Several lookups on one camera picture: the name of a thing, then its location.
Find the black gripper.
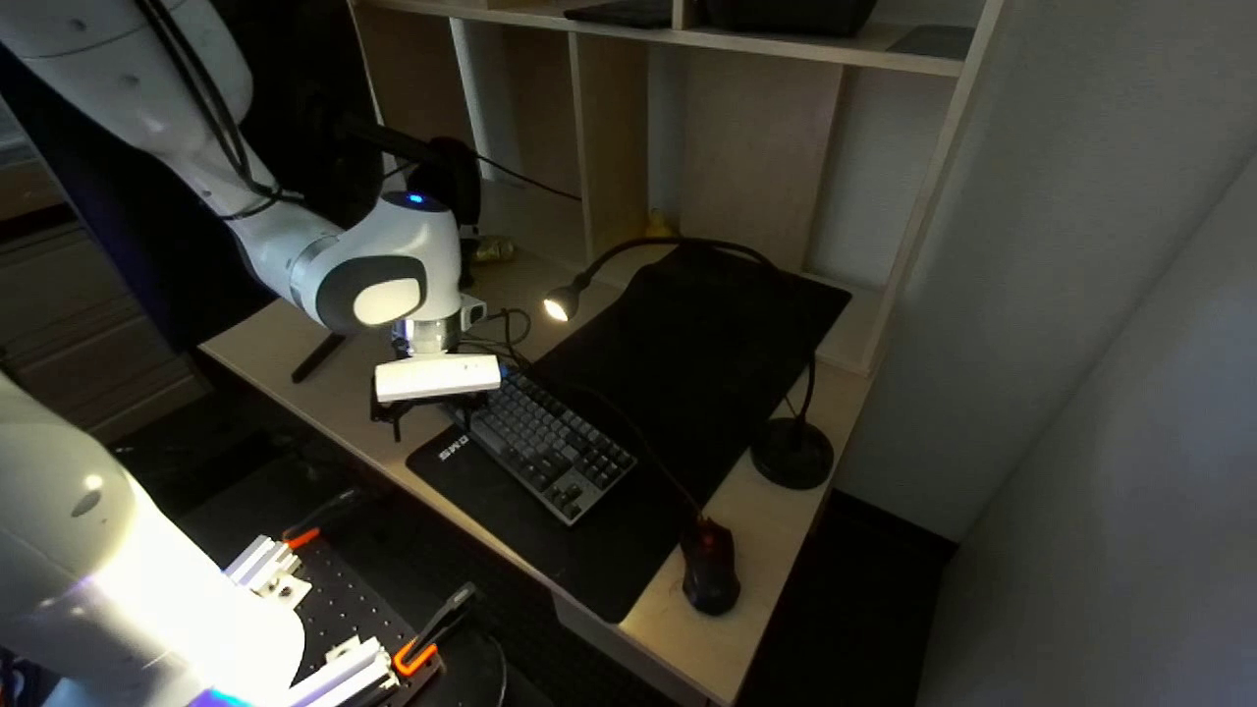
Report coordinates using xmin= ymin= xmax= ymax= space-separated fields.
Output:
xmin=386 ymin=398 xmax=469 ymax=450

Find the grey mechanical keyboard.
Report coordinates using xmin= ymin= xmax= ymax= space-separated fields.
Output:
xmin=461 ymin=367 xmax=644 ymax=529

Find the black gooseneck desk lamp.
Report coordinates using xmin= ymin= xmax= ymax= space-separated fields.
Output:
xmin=539 ymin=230 xmax=835 ymax=495

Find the black desk mat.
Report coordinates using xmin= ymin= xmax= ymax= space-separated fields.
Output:
xmin=403 ymin=240 xmax=856 ymax=627

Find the orange black bar clamp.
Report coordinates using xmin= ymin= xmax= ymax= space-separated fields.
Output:
xmin=279 ymin=482 xmax=362 ymax=559
xmin=390 ymin=583 xmax=483 ymax=683

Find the black perforated breadboard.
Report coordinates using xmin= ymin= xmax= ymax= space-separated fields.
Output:
xmin=128 ymin=428 xmax=682 ymax=707

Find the black computer mouse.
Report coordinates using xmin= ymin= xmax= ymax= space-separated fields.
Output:
xmin=679 ymin=520 xmax=745 ymax=622

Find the light wooden shelf unit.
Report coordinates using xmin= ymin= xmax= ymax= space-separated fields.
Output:
xmin=345 ymin=0 xmax=1015 ymax=384

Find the flat black device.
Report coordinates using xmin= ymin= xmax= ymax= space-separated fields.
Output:
xmin=561 ymin=0 xmax=679 ymax=31

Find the black zip case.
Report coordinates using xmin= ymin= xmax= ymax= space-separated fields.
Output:
xmin=692 ymin=0 xmax=881 ymax=39

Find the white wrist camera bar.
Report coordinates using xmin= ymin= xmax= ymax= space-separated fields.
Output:
xmin=369 ymin=348 xmax=505 ymax=408

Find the black camera cable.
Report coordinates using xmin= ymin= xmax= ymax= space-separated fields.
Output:
xmin=465 ymin=302 xmax=533 ymax=363

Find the thin black hanging cable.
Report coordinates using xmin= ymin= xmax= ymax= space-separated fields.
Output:
xmin=474 ymin=147 xmax=585 ymax=207

